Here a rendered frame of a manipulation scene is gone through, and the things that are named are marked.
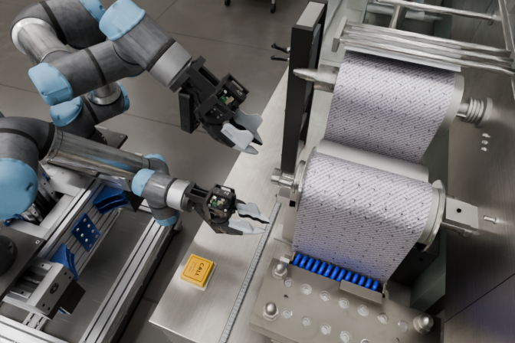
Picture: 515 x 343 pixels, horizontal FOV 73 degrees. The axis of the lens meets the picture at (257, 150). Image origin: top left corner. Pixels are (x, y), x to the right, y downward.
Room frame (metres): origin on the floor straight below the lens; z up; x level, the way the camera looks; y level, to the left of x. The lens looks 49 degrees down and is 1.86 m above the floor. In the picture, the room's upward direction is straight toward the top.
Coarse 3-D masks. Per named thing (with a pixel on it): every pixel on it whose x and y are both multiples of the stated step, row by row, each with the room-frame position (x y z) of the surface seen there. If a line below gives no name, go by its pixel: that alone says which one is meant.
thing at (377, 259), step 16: (304, 224) 0.38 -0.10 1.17; (320, 224) 0.37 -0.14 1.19; (304, 240) 0.38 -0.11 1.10; (320, 240) 0.37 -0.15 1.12; (336, 240) 0.36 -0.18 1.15; (352, 240) 0.34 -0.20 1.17; (368, 240) 0.33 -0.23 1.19; (320, 256) 0.36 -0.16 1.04; (336, 256) 0.35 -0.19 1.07; (352, 256) 0.34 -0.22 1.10; (368, 256) 0.33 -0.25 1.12; (384, 256) 0.32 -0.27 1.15; (400, 256) 0.31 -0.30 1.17; (352, 272) 0.33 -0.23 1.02; (368, 272) 0.32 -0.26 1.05; (384, 272) 0.31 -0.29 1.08
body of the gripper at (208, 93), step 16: (192, 64) 0.50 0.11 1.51; (176, 80) 0.49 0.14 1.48; (192, 80) 0.50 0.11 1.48; (208, 80) 0.49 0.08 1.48; (224, 80) 0.51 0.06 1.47; (208, 96) 0.49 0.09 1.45; (224, 96) 0.48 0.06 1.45; (240, 96) 0.50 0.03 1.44; (208, 112) 0.48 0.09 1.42; (224, 112) 0.47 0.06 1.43
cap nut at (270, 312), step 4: (268, 304) 0.24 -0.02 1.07; (272, 304) 0.24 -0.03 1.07; (264, 308) 0.24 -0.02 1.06; (268, 308) 0.23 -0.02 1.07; (272, 308) 0.23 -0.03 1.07; (276, 308) 0.24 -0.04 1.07; (264, 312) 0.23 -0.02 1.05; (268, 312) 0.23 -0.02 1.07; (272, 312) 0.23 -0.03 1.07; (276, 312) 0.23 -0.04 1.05; (264, 316) 0.23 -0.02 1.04; (268, 316) 0.22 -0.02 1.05; (272, 316) 0.22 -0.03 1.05; (276, 316) 0.23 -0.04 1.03; (268, 320) 0.22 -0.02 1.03; (272, 320) 0.22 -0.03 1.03
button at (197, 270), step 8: (192, 256) 0.42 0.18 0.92; (192, 264) 0.39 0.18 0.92; (200, 264) 0.39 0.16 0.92; (208, 264) 0.39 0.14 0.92; (184, 272) 0.37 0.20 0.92; (192, 272) 0.37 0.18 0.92; (200, 272) 0.37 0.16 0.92; (208, 272) 0.37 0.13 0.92; (192, 280) 0.35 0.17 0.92; (200, 280) 0.35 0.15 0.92
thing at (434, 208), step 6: (306, 162) 0.45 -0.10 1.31; (300, 180) 0.41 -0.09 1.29; (432, 192) 0.38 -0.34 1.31; (432, 198) 0.36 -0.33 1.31; (438, 198) 0.36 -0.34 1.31; (432, 204) 0.35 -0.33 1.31; (432, 210) 0.34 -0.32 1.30; (432, 216) 0.33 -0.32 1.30; (426, 222) 0.32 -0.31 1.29; (432, 222) 0.32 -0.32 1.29; (426, 228) 0.32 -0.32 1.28; (426, 234) 0.31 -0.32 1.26; (420, 240) 0.31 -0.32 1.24
